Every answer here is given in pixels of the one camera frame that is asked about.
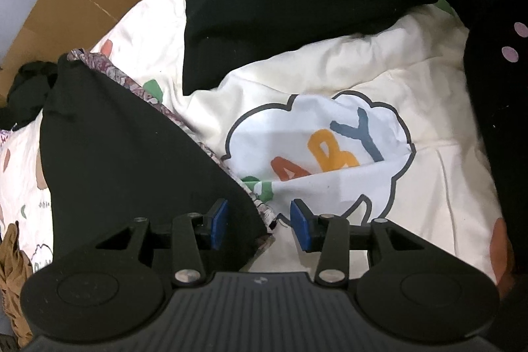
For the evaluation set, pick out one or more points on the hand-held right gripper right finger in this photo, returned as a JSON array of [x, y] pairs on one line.
[[301, 224]]

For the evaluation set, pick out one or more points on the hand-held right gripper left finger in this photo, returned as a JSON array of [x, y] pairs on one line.
[[218, 222]]

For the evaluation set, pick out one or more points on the floral patterned garment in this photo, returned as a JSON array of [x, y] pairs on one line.
[[123, 154]]

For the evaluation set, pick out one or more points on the white printed bedsheet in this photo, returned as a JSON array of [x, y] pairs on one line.
[[412, 67]]

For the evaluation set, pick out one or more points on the crumpled olive garment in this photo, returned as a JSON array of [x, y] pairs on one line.
[[14, 273]]

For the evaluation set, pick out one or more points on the folded black garment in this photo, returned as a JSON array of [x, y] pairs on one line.
[[288, 5]]

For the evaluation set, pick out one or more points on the crumpled black garment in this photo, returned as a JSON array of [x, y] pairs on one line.
[[29, 92]]

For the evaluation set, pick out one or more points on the person's black paw-print clothing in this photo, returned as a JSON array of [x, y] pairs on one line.
[[503, 108]]

